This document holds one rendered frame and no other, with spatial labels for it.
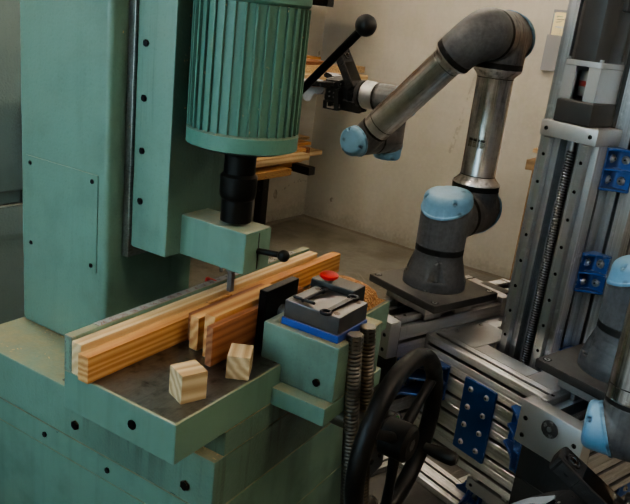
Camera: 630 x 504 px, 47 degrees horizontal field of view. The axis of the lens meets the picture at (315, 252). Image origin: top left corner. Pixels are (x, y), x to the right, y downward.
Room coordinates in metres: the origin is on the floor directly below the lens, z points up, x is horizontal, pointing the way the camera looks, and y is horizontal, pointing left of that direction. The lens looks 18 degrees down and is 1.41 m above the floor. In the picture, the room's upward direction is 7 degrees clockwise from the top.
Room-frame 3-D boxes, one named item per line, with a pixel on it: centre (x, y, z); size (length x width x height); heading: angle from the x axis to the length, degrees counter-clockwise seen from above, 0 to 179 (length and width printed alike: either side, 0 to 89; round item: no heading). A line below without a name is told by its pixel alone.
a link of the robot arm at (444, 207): (1.68, -0.30, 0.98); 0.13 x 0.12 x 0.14; 144
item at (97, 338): (1.14, 0.15, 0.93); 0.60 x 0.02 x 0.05; 150
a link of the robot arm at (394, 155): (1.92, -0.15, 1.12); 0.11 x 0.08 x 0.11; 144
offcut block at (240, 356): (0.95, 0.09, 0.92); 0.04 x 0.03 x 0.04; 0
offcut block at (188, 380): (0.87, 0.15, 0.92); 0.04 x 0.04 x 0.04; 39
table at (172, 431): (1.08, 0.05, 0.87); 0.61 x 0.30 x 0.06; 150
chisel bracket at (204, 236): (1.15, 0.15, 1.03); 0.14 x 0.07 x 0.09; 60
